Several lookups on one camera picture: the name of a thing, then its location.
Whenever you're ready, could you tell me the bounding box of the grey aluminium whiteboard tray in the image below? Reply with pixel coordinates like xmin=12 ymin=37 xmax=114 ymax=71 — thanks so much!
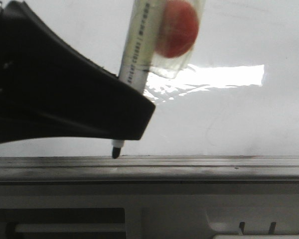
xmin=0 ymin=155 xmax=299 ymax=184

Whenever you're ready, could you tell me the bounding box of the white whiteboard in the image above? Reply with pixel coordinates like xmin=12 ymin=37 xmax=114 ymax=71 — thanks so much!
xmin=0 ymin=0 xmax=299 ymax=157

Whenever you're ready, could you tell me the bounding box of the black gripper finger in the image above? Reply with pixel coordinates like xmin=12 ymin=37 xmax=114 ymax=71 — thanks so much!
xmin=0 ymin=0 xmax=155 ymax=143

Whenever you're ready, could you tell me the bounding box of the red magnet taped to marker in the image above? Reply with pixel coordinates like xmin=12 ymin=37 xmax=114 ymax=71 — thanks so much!
xmin=155 ymin=0 xmax=199 ymax=58

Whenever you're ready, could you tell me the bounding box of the white whiteboard marker pen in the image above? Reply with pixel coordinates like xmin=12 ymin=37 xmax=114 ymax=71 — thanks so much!
xmin=111 ymin=0 xmax=166 ymax=159

